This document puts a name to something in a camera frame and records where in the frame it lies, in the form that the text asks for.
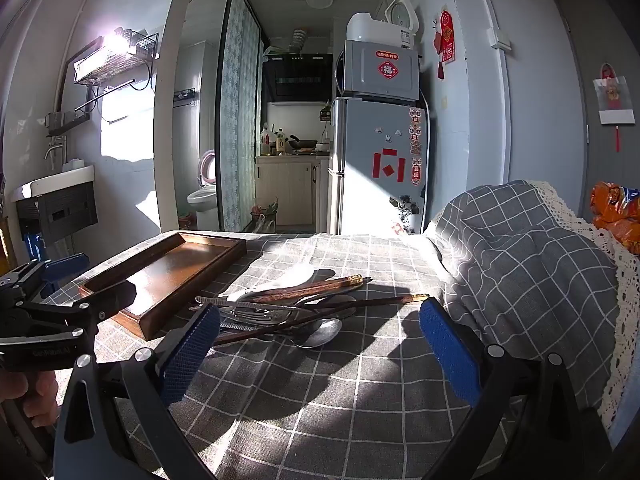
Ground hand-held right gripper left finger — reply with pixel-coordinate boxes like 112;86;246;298
52;304;222;480

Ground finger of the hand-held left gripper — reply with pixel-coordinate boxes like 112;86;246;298
0;282;137;343
0;254;90;307

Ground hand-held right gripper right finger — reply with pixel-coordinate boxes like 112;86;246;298
419;299;616;480

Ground metal table knife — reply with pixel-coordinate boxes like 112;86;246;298
194;295;313;318
216;321;286;336

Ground brown wooden tray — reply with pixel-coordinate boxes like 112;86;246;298
77;231;247;341

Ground white ceramic spoon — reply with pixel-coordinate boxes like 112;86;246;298
217;265;316;303

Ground person's left hand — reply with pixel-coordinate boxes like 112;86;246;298
0;367;62;432

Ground blue plastic rack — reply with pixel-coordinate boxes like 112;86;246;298
22;232;51;301

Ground white washbasin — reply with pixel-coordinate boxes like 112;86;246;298
12;165;96;201

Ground metal faucet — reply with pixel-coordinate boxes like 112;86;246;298
44;135;67;173

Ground white toilet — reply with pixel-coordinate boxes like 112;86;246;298
187;150;218;231

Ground grey checked tablecloth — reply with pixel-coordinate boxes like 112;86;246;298
40;180;626;480

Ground plastic bags with vegetables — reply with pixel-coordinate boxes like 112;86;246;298
250;200;281;233

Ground white lace cloth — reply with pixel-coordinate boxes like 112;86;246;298
425;180;640;431

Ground silver refrigerator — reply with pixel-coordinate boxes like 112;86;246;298
327;96;437;236

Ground beige kitchen cabinet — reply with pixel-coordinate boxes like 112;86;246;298
255;155;331;227

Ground orange snack bag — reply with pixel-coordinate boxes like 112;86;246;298
590;181;640;256

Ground patterned glass sliding door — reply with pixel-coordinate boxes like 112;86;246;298
216;0;265;233

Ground black range hood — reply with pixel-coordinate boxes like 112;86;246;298
262;53;334;103

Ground grey microwave oven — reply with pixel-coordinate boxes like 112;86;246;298
334;40;422;102

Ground white rice cooker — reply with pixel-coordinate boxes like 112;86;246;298
346;0;418;51

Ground grey door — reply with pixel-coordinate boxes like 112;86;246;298
550;0;640;221

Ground small black wall shelf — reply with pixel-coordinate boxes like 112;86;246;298
45;110;91;137

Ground black wire wall shelf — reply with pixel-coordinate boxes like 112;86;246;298
72;27;161;113

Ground hanging wall calendar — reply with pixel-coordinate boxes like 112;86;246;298
593;62;636;153

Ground red wall ornament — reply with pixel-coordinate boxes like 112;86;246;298
433;6;457;81

